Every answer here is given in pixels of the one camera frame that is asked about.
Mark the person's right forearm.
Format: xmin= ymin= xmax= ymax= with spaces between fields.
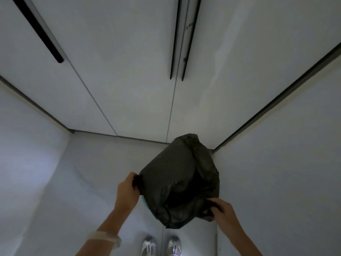
xmin=220 ymin=226 xmax=263 ymax=256

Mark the black plastic garbage bag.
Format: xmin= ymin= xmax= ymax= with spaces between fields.
xmin=133 ymin=134 xmax=220 ymax=229

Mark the person's right hand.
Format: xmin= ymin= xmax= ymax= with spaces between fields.
xmin=206 ymin=198 xmax=242 ymax=234

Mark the person's right silver shoe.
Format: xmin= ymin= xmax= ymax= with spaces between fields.
xmin=166 ymin=235 xmax=182 ymax=256

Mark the person's left hand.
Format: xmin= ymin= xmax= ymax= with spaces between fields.
xmin=115 ymin=172 xmax=141 ymax=212

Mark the black cabinet door handle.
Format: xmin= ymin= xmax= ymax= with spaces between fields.
xmin=170 ymin=0 xmax=183 ymax=80
xmin=11 ymin=0 xmax=64 ymax=64
xmin=181 ymin=0 xmax=202 ymax=81

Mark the white bangle bracelet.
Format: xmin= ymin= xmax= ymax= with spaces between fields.
xmin=86 ymin=231 xmax=122 ymax=250

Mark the person's left silver shoe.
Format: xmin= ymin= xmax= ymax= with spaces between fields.
xmin=141 ymin=236 xmax=158 ymax=256

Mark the person's silver shoe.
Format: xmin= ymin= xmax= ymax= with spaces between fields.
xmin=141 ymin=236 xmax=158 ymax=256
xmin=166 ymin=235 xmax=182 ymax=256

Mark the white cabinet door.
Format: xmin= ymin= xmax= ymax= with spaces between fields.
xmin=27 ymin=0 xmax=187 ymax=143
xmin=167 ymin=0 xmax=341 ymax=153
xmin=0 ymin=0 xmax=118 ymax=136

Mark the person's left forearm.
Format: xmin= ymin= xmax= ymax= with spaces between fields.
xmin=76 ymin=207 xmax=129 ymax=256

